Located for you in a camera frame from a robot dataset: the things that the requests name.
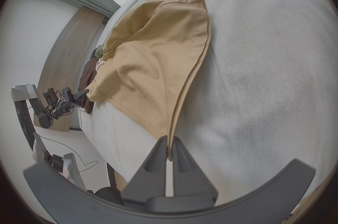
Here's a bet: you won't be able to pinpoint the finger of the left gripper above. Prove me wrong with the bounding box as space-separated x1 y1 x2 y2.
73 88 90 102

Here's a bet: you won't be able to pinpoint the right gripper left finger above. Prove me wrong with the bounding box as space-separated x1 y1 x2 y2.
121 135 169 201

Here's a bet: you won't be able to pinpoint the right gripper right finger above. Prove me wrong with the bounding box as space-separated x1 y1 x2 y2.
172 136 220 200

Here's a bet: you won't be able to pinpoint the tan shorts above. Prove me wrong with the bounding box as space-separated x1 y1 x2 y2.
87 0 212 163

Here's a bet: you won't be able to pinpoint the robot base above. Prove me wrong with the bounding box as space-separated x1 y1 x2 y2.
31 133 89 192

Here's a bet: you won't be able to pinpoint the dark brown garment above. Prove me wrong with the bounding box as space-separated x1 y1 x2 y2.
78 58 99 114

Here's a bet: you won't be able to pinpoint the bed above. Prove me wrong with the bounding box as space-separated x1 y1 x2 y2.
34 0 338 207

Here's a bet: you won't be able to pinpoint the black cable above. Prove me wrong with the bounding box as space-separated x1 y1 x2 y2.
40 136 99 173

